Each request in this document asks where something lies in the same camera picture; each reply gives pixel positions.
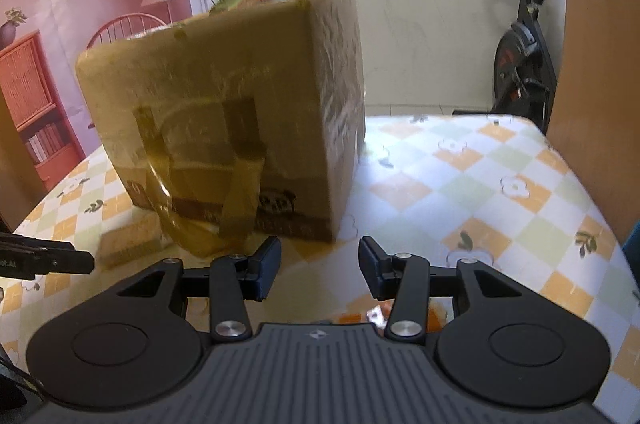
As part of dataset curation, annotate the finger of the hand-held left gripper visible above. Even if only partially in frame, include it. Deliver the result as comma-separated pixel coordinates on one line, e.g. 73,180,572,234
0,231,95,281

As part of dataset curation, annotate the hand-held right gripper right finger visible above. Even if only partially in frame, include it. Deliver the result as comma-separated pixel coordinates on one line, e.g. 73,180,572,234
358,236,507,346

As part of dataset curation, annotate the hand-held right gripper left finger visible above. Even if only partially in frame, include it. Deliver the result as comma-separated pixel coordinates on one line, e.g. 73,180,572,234
117,236,282,342

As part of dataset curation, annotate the brown cardboard box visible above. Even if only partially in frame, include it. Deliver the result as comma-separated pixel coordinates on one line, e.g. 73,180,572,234
74,0,369,256

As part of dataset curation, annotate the orange snack packet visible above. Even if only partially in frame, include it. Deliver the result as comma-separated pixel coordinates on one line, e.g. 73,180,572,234
334,300,447,339

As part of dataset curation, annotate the checked floral tablecloth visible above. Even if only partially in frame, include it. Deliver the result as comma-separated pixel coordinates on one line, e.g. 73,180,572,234
0,113,640,407

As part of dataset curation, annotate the printed room backdrop cloth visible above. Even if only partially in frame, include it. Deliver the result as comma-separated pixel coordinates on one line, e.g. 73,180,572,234
0,0,257,207

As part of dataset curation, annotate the black exercise bike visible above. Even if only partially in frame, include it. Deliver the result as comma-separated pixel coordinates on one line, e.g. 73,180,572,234
451,0,567,119

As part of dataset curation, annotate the wooden panel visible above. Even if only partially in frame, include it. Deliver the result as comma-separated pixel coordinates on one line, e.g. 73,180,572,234
546,0,640,247

